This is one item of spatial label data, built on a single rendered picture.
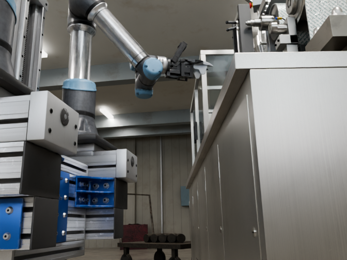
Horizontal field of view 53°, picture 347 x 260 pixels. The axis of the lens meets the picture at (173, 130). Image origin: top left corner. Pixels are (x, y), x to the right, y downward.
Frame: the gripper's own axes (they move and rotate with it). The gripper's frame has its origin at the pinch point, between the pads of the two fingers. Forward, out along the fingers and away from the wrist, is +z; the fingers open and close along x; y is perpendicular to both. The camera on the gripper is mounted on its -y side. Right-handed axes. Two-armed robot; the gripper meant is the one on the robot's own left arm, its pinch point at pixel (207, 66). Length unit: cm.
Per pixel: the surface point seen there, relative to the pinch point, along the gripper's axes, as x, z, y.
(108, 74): -432, 0, -122
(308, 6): 56, 11, -3
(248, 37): 19.8, 9.7, -7.2
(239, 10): 17.3, 7.3, -20.0
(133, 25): -310, 19, -158
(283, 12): 31.6, 18.7, -13.9
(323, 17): 57, 15, 1
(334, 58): 82, -5, 25
